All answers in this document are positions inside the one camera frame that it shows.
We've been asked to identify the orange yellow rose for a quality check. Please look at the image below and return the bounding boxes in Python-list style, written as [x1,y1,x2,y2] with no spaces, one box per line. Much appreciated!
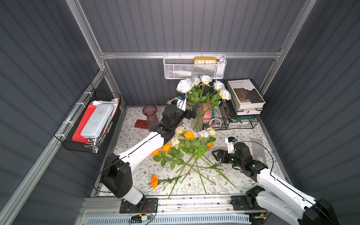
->
[184,131,195,140]

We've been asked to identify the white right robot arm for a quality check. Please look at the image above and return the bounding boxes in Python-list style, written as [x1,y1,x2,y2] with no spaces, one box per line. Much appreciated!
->
[212,137,339,225]

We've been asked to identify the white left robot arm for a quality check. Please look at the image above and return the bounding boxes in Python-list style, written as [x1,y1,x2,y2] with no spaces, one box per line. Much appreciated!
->
[98,100,199,205]

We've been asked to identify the clear glass vase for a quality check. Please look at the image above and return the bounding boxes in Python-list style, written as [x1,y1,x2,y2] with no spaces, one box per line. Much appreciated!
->
[192,107,205,133]

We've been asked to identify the yellow ruffled vase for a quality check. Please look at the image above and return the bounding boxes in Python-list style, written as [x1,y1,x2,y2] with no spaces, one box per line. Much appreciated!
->
[167,97,180,105]

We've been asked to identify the masking tape roll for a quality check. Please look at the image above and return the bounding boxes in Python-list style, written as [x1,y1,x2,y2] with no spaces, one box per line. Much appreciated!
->
[209,118,223,130]

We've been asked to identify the purple glass vase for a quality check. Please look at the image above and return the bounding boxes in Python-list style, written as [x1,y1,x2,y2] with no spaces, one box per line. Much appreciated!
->
[142,105,159,132]

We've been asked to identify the red wallet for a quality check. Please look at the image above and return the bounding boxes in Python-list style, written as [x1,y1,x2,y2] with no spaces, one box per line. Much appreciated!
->
[134,120,148,129]

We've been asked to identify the white hardcover book stack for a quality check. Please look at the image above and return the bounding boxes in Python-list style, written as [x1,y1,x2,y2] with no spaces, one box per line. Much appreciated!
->
[227,79,266,115]

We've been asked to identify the orange flower lower left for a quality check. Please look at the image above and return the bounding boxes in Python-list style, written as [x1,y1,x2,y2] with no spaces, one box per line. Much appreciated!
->
[151,174,159,188]

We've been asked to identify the white plastic case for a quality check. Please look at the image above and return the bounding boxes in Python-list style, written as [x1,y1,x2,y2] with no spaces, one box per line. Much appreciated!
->
[81,104,113,138]

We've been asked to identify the red folder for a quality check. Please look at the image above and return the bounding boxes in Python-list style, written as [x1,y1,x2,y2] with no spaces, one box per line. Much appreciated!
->
[71,103,96,143]

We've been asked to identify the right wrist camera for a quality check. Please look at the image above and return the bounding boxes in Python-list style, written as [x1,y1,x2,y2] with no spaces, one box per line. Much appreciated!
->
[225,137,237,154]

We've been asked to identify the black wire desk organizer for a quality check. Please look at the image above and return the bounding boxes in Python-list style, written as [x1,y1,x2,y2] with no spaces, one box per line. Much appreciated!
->
[203,79,266,130]

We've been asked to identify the white wire wall basket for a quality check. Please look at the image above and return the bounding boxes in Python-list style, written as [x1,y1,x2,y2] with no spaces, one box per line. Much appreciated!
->
[163,54,227,80]

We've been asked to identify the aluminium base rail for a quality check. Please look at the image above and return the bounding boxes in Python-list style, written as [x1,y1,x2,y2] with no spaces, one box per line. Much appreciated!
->
[74,193,310,225]

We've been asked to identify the black wire wall basket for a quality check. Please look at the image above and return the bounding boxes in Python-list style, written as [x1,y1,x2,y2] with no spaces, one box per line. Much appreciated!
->
[54,85,121,154]

